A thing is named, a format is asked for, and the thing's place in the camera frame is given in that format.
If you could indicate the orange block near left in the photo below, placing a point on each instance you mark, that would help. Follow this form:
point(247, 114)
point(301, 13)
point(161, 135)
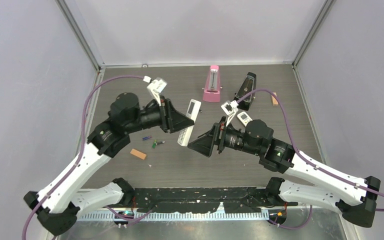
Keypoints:
point(138, 154)

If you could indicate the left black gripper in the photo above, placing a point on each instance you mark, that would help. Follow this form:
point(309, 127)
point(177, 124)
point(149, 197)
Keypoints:
point(172, 119)

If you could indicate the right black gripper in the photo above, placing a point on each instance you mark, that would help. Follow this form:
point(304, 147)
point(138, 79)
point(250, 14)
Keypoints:
point(204, 144)

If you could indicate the white slotted cable duct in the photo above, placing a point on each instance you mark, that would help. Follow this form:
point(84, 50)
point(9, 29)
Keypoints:
point(218, 215)

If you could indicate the black metronome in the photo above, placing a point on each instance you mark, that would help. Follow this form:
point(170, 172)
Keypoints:
point(249, 84)

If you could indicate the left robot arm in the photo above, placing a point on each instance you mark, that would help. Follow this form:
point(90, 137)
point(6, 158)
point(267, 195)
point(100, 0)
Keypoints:
point(59, 205)

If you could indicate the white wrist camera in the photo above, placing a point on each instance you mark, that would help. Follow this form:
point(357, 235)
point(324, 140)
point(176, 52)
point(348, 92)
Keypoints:
point(230, 108)
point(155, 87)

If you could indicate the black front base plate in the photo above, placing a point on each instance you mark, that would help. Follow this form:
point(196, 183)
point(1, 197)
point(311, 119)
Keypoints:
point(200, 200)

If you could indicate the orange block near right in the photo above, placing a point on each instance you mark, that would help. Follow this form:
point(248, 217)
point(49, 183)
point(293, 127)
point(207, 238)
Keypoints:
point(274, 99)

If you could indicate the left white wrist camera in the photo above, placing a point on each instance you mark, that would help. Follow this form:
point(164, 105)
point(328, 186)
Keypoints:
point(155, 87)

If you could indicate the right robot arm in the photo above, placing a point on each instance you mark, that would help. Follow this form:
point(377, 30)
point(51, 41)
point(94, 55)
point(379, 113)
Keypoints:
point(351, 197)

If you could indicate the white remote control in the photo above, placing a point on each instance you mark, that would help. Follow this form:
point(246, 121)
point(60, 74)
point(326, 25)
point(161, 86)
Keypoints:
point(192, 113)
point(244, 118)

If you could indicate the pink metronome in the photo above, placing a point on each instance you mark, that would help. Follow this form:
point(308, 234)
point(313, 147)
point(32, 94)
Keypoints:
point(212, 89)

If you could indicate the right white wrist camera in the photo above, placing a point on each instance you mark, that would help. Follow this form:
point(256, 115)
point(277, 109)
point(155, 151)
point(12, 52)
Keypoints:
point(230, 108)

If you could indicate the orange block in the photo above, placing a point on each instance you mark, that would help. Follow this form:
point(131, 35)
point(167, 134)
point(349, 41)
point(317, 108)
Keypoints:
point(274, 99)
point(138, 154)

